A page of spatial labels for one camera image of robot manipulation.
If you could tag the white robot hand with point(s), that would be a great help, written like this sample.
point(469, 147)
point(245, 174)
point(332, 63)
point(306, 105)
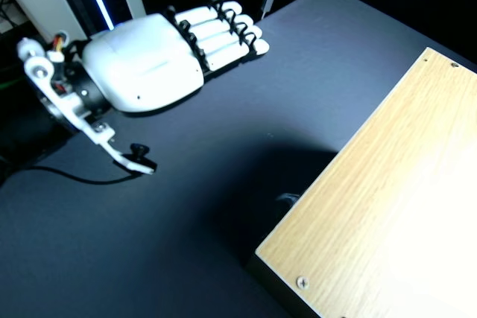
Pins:
point(141, 65)

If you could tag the wooden cabinet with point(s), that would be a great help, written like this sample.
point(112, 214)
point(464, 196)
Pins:
point(391, 184)

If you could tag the grey table cloth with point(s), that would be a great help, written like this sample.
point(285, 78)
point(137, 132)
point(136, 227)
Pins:
point(167, 240)

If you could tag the wrist camera on white bracket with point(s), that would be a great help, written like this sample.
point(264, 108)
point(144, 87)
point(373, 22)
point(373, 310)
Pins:
point(139, 150)

